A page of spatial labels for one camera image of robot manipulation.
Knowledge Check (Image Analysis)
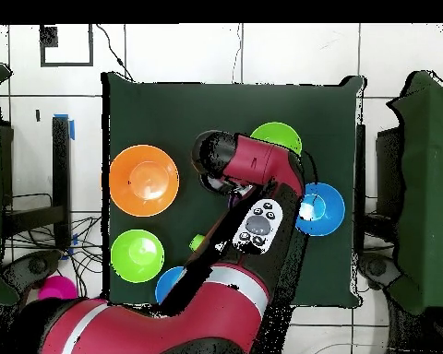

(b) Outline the dark green tablecloth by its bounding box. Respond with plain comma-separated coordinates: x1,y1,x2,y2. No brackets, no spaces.
101,71,366,310

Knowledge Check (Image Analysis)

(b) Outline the green plastic cup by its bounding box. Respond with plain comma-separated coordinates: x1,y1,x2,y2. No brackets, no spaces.
189,233,207,253

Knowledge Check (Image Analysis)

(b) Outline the large orange plastic bowl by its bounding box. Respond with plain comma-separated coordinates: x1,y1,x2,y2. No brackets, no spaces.
108,144,181,218

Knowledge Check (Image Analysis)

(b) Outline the pink plastic cup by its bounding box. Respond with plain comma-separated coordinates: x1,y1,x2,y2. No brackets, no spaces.
37,275,78,301

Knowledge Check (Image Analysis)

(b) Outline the grey pedestal leg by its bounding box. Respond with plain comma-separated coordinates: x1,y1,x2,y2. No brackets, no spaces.
1,249,62,292
357,252,401,292

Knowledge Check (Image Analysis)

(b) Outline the blue plastic bowl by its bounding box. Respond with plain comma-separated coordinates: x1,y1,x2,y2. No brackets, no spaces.
154,265,186,305
295,182,346,237

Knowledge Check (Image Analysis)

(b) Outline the grey square floor frame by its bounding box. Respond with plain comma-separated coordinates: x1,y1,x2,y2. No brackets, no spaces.
39,24,94,68

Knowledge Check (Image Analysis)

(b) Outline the black metal stand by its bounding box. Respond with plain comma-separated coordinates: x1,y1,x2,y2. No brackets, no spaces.
0,115,73,252

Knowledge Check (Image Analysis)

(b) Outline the green plastic bowl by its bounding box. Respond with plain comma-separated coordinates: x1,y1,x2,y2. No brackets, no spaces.
249,121,303,157
110,229,166,284

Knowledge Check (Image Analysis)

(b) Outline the thin black floor cable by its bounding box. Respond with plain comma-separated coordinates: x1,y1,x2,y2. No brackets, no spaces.
95,24,137,83

